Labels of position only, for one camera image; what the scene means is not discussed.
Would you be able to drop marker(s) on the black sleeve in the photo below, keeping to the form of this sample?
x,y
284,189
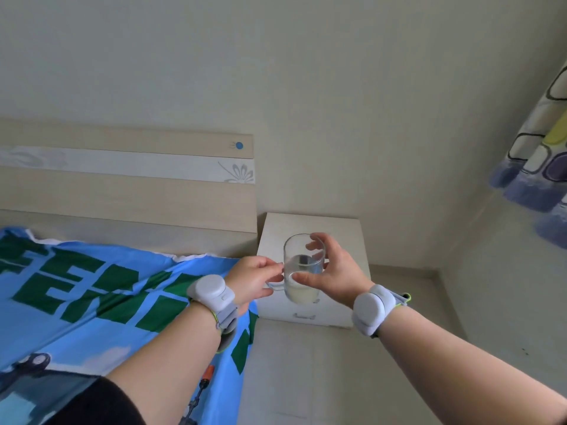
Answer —
x,y
93,404

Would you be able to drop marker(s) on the person's left hand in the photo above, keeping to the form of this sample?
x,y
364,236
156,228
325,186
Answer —
x,y
252,278

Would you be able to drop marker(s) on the glass mug of water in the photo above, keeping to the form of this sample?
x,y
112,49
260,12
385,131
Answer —
x,y
301,294

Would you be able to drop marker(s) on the person's right forearm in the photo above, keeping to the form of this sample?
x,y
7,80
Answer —
x,y
460,371

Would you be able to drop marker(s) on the white wrist tracker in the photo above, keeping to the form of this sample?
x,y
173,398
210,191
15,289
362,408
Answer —
x,y
370,307
210,292

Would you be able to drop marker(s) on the patterned square print curtain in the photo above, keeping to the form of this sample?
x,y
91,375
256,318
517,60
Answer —
x,y
536,172

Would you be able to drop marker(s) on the person's right hand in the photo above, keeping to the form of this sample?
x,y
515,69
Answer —
x,y
343,276

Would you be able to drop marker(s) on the person's left forearm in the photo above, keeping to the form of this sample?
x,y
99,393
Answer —
x,y
164,362

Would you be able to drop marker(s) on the white two-drawer nightstand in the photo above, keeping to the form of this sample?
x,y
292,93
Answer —
x,y
345,230

